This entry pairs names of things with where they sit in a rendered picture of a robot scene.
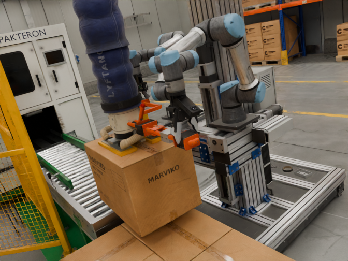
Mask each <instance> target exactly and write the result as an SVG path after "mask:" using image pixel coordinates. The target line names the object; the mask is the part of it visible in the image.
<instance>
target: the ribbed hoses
mask: <svg viewBox="0 0 348 261"><path fill-rule="evenodd" d="M112 130H113V129H112V128H111V127H110V125H108V126H106V127H105V128H103V129H102V130H101V131H100V135H101V136H102V138H103V139H104V140H105V141H106V140H107V139H108V137H110V136H109V134H108V132H110V131H112ZM150 136H152V137H156V136H153V135H148V136H141V135H138V134H137V133H136V134H134V135H132V136H131V137H129V138H128V139H124V140H122V141H121V142H120V148H121V149H126V148H128V147H129V146H131V144H134V143H135V142H137V141H139V140H141V139H142V138H145V137H150Z"/></svg>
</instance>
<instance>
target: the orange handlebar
mask: <svg viewBox="0 0 348 261"><path fill-rule="evenodd" d="M144 104H145V106H148V107H152V108H150V109H147V110H144V114H147V113H150V112H153V111H156V110H159V109H161V108H162V105H159V104H153V103H147V102H144ZM144 114H143V115H144ZM127 125H128V126H131V127H134V128H135V123H132V122H128V123H127ZM166 129H167V128H165V126H162V125H159V126H157V125H153V128H148V127H147V128H146V132H148V133H151V135H153V136H160V132H161V131H164V130H166ZM172 136H173V135H169V136H168V139H170V140H172V141H173V137H172ZM198 143H199V138H195V139H193V140H190V141H189V142H188V145H189V146H193V145H196V144H198Z"/></svg>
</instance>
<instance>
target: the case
mask: <svg viewBox="0 0 348 261"><path fill-rule="evenodd" d="M102 140H104V139H103V138H102V137H101V138H99V139H96V140H93V141H90V142H88V143H85V144H84V147H85V151H86V154H87V156H88V160H89V163H90V166H91V170H92V173H93V176H94V179H95V183H96V186H97V189H98V192H99V196H100V198H101V200H102V201H103V202H104V203H105V204H106V205H108V206H109V207H110V208H111V209H112V210H113V211H114V212H115V213H116V214H117V215H118V216H119V217H120V218H121V219H122V220H123V221H124V222H125V223H126V224H128V225H129V226H130V227H131V228H132V229H133V230H134V231H135V232H136V233H137V234H138V235H139V236H140V237H141V238H143V237H144V236H146V235H148V234H150V233H151V232H153V231H155V230H157V229H159V228H160V227H162V226H164V225H166V224H167V223H169V222H171V221H173V220H174V219H176V218H178V217H180V216H181V215H183V214H185V213H187V212H188V211H190V210H192V209H194V208H195V207H197V206H199V205H201V204H202V201H201V195H200V190H199V185H198V180H197V175H196V170H195V164H194V159H193V154H192V149H189V150H187V151H185V150H184V149H182V148H179V147H175V145H174V143H166V142H163V141H159V142H157V143H154V144H151V143H148V142H146V141H143V142H140V141H137V142H135V143H134V144H131V145H133V146H135V147H137V151H135V152H132V153H130V154H128V155H125V156H123V157H120V156H118V155H116V154H115V153H113V152H111V151H109V150H107V149H106V148H104V147H102V146H100V145H99V144H98V142H99V141H102Z"/></svg>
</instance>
